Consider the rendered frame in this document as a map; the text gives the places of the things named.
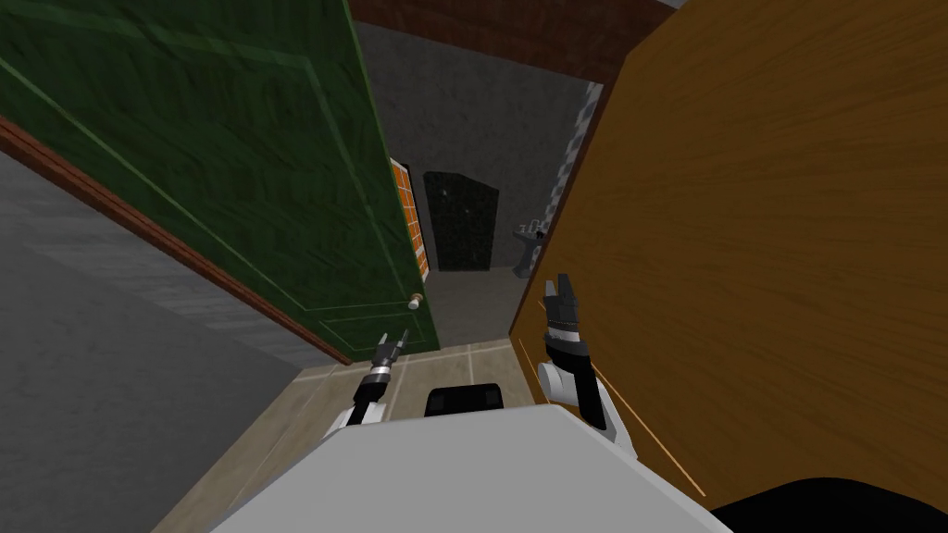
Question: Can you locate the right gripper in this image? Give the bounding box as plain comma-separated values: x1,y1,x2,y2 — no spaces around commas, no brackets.
544,273,583,336

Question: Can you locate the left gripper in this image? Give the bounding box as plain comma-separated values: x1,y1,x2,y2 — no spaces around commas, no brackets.
372,329,411,369

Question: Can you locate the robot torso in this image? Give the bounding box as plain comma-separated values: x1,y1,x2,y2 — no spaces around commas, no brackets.
209,382,733,533

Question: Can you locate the brown wooden door leaf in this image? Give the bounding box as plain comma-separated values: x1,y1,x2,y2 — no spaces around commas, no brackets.
508,0,948,514

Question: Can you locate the green door leaf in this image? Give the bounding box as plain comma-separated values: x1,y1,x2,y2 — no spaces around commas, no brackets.
0,0,443,365

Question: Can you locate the grey pedestal sink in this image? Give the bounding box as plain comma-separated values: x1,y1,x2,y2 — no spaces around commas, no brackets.
511,217,547,279

